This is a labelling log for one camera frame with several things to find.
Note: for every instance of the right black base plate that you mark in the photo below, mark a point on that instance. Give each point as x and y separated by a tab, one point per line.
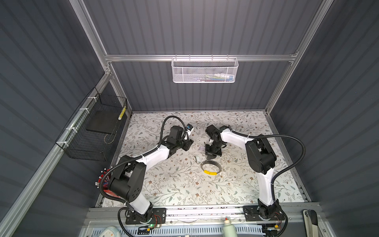
263	213

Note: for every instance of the white slotted cable duct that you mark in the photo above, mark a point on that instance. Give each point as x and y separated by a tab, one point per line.
216	230

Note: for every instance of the yellow green marker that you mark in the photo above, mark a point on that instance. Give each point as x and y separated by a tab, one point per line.
122	113

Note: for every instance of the white wire basket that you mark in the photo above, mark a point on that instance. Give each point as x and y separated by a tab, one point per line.
204	70

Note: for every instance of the white bottle with red cap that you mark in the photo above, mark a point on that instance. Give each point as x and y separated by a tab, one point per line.
228	228

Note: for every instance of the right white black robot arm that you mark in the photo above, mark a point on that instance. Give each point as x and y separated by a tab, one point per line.
261	159

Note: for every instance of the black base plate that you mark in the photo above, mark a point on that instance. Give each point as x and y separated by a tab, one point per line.
152	216
263	213

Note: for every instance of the red cup with pens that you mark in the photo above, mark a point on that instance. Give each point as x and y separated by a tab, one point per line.
105	178

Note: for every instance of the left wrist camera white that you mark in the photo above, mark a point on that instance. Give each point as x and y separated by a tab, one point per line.
189	128

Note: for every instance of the black wire basket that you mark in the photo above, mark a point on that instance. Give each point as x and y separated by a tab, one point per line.
95	130

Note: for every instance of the white black handheld tool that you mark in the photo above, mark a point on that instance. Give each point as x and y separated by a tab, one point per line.
311	223

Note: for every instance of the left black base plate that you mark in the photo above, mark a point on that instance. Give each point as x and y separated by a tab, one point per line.
152	216

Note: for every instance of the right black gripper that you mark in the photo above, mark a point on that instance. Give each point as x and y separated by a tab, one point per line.
209	155

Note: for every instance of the white rounded device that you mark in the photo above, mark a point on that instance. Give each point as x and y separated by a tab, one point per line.
110	231

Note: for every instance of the large keyring with yellow grip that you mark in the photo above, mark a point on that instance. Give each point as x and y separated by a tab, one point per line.
211	167

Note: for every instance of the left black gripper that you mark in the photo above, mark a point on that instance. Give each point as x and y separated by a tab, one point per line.
186	145

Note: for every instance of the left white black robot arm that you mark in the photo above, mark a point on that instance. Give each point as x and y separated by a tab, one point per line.
126	180

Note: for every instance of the aluminium rail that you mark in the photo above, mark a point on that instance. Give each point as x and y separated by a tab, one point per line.
174	214

